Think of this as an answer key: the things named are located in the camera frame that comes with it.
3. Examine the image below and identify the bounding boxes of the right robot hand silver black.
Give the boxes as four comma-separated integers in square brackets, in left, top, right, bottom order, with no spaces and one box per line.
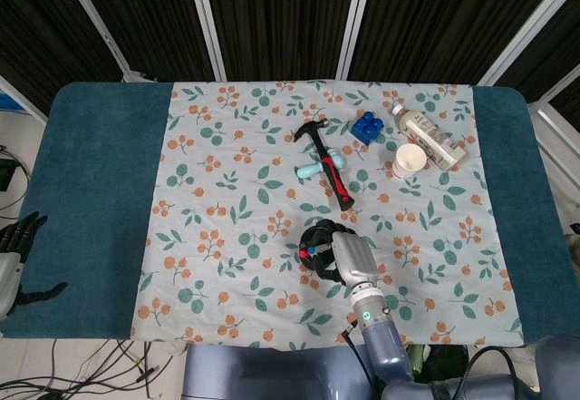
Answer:
[313,231,381,288]

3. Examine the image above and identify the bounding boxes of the teal table cover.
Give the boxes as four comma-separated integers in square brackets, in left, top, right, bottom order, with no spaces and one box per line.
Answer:
[0,81,580,341]

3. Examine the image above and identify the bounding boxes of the blue toy building block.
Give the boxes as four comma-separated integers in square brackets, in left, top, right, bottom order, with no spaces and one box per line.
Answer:
[349,110,384,147]

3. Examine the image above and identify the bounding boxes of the light blue toy dumbbell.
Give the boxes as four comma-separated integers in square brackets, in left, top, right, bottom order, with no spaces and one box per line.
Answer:
[295,148,348,180]

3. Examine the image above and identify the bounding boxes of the blue grey robot torso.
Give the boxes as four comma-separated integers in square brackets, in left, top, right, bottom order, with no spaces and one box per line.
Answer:
[180,342,378,400]

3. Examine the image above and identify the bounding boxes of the green leafy object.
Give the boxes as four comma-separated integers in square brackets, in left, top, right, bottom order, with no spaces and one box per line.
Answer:
[405,344,469,384]

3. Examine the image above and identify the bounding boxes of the black floor cables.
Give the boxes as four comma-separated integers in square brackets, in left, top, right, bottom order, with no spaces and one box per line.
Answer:
[0,338,182,400]

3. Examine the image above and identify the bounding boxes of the thick black cable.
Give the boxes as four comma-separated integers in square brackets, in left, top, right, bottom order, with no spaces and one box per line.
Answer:
[465,345,538,393]

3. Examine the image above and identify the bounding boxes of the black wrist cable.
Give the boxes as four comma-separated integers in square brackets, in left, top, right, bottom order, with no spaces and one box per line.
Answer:
[336,321,380,381]

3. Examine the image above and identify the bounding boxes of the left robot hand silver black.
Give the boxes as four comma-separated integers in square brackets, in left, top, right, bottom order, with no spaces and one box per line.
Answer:
[0,211,69,322]

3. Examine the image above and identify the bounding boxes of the plastic drink bottle beige label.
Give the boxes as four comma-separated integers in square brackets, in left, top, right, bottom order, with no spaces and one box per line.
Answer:
[390,103,468,171]

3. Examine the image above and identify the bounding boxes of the black red claw hammer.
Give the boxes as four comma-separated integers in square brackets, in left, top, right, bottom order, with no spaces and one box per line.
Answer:
[293,118,356,213]

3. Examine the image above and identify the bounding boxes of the white paper cup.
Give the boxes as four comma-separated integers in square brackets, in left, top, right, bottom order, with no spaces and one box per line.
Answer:
[391,142,428,180]

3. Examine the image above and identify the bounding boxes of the aluminium frame post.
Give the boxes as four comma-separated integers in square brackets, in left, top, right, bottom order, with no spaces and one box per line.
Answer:
[474,0,580,88]
[333,0,378,80]
[54,0,133,82]
[526,72,580,159]
[0,73,48,125]
[184,0,228,83]

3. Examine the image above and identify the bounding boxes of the black box device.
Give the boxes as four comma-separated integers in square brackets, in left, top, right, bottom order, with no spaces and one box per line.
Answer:
[0,158,18,193]

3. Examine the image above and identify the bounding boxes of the floral print cloth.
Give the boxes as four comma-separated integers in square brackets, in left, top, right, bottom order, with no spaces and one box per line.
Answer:
[130,79,527,352]

